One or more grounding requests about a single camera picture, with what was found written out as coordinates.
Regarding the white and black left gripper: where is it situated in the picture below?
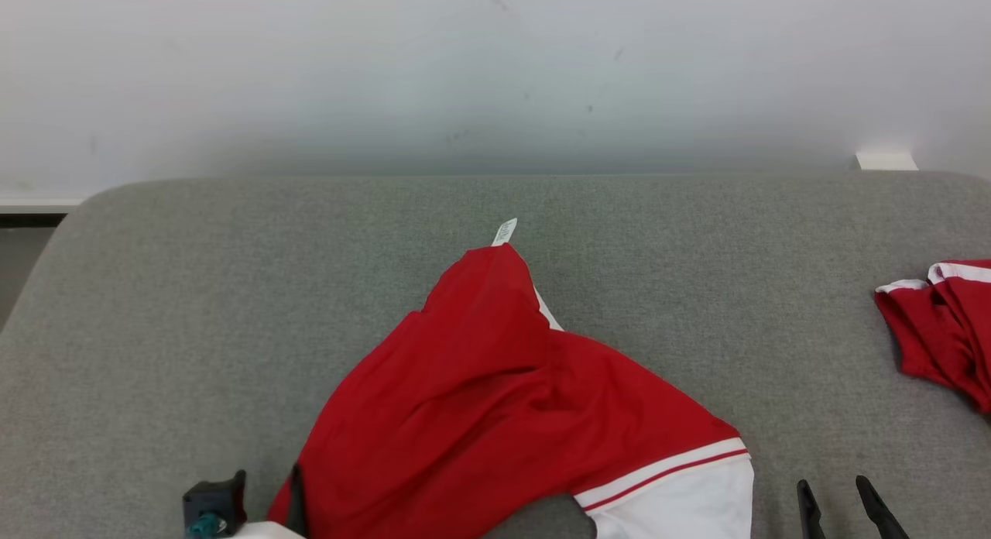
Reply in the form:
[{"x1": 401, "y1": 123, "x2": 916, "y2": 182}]
[{"x1": 228, "y1": 463, "x2": 308, "y2": 539}]

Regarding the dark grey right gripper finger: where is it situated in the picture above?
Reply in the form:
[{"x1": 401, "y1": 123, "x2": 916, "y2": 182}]
[
  {"x1": 857, "y1": 475, "x2": 911, "y2": 539},
  {"x1": 797, "y1": 479, "x2": 826, "y2": 539}
]

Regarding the red jersey with white sleeves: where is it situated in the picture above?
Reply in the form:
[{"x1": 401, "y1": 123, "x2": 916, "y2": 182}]
[{"x1": 267, "y1": 218, "x2": 756, "y2": 539}]

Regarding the white skirting board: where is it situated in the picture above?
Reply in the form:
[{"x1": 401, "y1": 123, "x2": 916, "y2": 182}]
[
  {"x1": 856, "y1": 152, "x2": 920, "y2": 171},
  {"x1": 0, "y1": 191, "x2": 90, "y2": 213}
]

